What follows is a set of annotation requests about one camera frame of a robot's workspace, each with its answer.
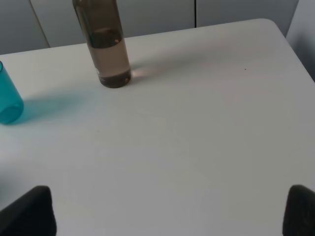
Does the smoky brown transparent water bottle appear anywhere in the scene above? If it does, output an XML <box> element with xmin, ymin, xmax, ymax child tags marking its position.
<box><xmin>72</xmin><ymin>0</ymin><xmax>131</xmax><ymax>88</ymax></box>

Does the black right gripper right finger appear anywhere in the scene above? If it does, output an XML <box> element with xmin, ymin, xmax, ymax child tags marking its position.
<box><xmin>282</xmin><ymin>185</ymin><xmax>315</xmax><ymax>236</ymax></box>

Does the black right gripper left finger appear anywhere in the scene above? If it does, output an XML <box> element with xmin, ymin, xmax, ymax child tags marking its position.
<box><xmin>0</xmin><ymin>186</ymin><xmax>57</xmax><ymax>236</ymax></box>

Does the teal transparent plastic cup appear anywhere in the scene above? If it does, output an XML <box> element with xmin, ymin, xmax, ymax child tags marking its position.
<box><xmin>0</xmin><ymin>62</ymin><xmax>24</xmax><ymax>124</ymax></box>

